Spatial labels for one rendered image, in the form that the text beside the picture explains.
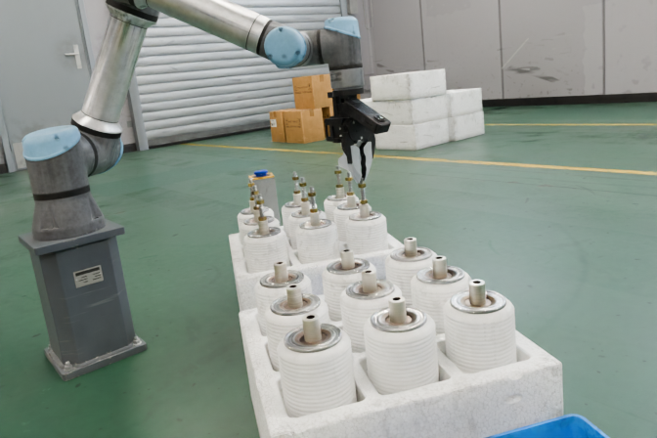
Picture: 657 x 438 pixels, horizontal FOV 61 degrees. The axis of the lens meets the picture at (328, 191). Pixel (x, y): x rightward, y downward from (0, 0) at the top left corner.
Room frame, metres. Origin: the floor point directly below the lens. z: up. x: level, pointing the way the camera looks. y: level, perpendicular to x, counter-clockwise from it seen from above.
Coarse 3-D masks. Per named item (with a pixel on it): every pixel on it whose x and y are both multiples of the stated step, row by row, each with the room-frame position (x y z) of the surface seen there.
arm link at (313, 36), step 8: (304, 32) 1.26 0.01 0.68; (312, 32) 1.26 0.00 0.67; (312, 40) 1.24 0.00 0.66; (312, 48) 1.23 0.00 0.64; (320, 48) 1.24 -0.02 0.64; (312, 56) 1.24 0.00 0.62; (320, 56) 1.24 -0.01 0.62; (304, 64) 1.23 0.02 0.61; (312, 64) 1.26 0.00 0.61; (320, 64) 1.27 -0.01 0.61
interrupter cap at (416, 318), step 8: (376, 312) 0.72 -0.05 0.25; (384, 312) 0.72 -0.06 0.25; (408, 312) 0.71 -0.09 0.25; (416, 312) 0.71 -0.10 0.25; (376, 320) 0.69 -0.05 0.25; (384, 320) 0.70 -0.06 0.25; (408, 320) 0.69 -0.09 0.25; (416, 320) 0.68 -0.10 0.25; (424, 320) 0.68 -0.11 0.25; (376, 328) 0.67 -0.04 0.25; (384, 328) 0.66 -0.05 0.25; (392, 328) 0.66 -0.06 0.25; (400, 328) 0.66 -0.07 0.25; (408, 328) 0.66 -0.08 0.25; (416, 328) 0.66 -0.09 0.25
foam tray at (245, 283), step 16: (240, 240) 1.48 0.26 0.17; (288, 240) 1.39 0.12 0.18; (240, 256) 1.28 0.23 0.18; (368, 256) 1.18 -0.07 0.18; (384, 256) 1.18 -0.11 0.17; (240, 272) 1.17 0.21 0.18; (272, 272) 1.14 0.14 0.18; (304, 272) 1.15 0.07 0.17; (320, 272) 1.15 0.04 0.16; (384, 272) 1.18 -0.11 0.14; (240, 288) 1.12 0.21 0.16; (320, 288) 1.15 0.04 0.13; (240, 304) 1.14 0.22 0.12; (256, 304) 1.13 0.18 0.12
